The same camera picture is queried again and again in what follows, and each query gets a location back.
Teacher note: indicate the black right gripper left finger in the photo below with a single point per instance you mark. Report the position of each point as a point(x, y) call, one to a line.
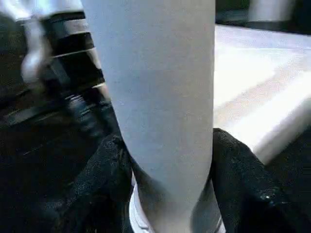
point(97, 189)

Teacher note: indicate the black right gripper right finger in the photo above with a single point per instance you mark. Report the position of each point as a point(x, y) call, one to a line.
point(252, 194)

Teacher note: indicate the white plastic table top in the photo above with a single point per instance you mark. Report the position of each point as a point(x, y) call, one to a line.
point(262, 77)

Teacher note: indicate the white plastic table leg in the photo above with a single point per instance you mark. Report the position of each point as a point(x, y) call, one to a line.
point(155, 87)
point(269, 12)

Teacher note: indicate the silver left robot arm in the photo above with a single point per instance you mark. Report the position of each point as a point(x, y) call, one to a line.
point(68, 48)

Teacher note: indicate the black work mat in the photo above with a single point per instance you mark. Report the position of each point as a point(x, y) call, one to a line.
point(29, 160)

